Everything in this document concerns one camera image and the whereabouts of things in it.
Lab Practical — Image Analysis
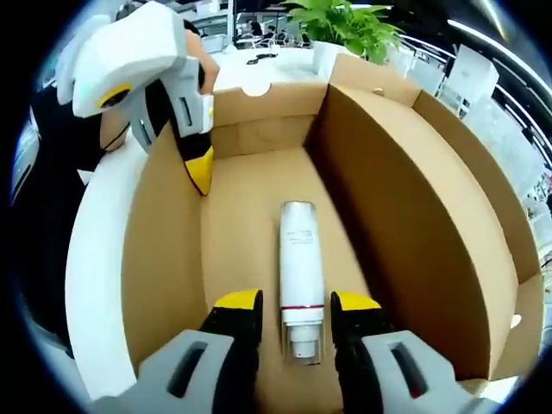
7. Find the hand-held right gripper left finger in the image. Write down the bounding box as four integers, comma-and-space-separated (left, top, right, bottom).
92, 289, 264, 414

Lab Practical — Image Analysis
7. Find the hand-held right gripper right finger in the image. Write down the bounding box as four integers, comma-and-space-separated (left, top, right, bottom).
329, 291, 501, 414

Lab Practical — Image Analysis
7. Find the brown cardboard shoe box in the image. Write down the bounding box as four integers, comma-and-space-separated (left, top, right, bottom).
120, 53, 545, 414

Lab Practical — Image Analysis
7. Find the white pump bottle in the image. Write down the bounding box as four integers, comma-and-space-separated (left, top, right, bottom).
278, 200, 325, 367

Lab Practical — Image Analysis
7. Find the person's left hand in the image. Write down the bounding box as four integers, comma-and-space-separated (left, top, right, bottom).
184, 30, 222, 95

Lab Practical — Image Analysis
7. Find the person's black shirt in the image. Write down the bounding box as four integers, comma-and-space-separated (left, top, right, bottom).
12, 81, 130, 359

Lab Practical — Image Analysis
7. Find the green potted plant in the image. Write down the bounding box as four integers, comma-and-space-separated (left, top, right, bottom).
279, 0, 405, 83

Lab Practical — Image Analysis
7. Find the white partition panel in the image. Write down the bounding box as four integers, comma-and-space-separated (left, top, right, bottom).
436, 45, 501, 114

